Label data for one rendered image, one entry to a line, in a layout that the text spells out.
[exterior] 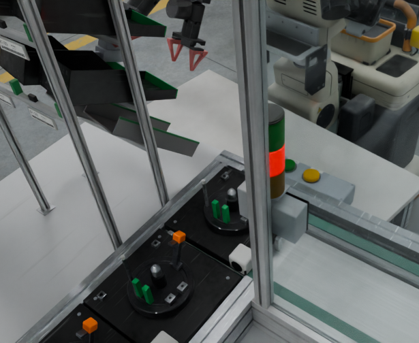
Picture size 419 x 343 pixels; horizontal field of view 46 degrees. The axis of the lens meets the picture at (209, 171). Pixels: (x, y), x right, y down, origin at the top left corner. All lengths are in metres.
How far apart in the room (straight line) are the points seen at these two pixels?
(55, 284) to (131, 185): 0.36
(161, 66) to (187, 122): 2.06
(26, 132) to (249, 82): 2.82
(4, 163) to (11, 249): 1.81
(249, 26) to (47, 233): 0.97
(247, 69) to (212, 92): 1.14
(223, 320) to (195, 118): 0.82
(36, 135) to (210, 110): 1.83
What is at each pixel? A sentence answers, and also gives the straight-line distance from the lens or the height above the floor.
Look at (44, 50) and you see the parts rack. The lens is 0.89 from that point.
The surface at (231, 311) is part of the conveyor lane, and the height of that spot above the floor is 0.96.
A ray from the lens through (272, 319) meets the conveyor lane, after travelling 1.05.
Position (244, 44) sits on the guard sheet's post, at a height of 1.54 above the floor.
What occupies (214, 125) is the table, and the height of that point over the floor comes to 0.86.
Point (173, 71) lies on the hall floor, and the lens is 3.60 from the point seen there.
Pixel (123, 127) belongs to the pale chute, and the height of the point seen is 1.19.
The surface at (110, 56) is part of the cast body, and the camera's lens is 1.27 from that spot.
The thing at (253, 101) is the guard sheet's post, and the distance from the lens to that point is 0.65.
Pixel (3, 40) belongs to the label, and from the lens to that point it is 0.99.
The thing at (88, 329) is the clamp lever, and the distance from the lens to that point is 0.94.
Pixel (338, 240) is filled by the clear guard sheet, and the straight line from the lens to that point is 0.75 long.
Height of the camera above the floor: 1.84
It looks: 43 degrees down
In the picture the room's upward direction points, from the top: 8 degrees counter-clockwise
